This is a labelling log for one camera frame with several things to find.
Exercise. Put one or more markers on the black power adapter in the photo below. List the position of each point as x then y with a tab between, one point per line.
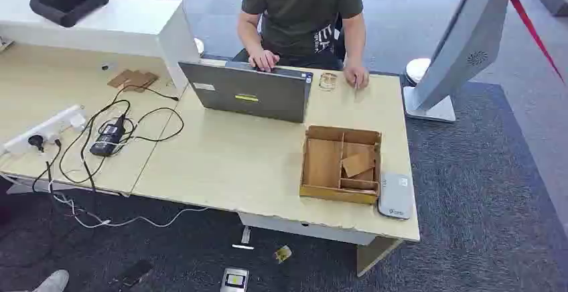
106	141

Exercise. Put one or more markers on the person's right hand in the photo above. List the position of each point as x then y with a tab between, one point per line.
263	59

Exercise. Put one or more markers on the pale wooden desk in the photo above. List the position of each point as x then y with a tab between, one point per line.
248	161
35	86

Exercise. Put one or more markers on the white bracket piece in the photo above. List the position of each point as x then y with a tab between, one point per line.
246	235

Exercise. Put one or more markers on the person's left hand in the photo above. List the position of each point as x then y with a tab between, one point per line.
357	76

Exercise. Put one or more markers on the flat brown wooden pieces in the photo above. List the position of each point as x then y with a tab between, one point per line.
133	79

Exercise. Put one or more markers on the wooden box with compartments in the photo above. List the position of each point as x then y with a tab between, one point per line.
323	165

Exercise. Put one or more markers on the white power strip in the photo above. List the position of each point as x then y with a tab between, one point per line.
44	129

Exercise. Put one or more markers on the grey shoe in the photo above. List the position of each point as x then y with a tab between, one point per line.
54	282

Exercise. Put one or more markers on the white kiosk stand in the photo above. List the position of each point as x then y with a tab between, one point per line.
466	41

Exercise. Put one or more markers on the brown wooden card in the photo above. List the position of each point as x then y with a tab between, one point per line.
357	164

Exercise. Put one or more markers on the white round chair base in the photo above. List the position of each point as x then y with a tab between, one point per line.
416	70

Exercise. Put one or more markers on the white desk partition shelf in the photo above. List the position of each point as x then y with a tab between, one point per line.
124	23

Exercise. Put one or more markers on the person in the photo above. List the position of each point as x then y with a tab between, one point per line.
301	10

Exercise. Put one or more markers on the grey laptop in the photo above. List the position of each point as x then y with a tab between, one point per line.
248	92

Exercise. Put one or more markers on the grey card reader device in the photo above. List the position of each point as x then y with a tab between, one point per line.
395	197

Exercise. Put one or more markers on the black plug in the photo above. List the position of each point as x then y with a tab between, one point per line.
36	142

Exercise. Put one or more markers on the yellow crumpled wrapper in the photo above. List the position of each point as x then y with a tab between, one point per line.
282	254

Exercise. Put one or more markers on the person's hand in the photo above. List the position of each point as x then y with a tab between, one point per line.
357	76
263	59

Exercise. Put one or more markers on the card with dark print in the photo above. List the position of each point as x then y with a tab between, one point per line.
234	280

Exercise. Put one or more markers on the clear tape roll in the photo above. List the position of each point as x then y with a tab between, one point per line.
328	82

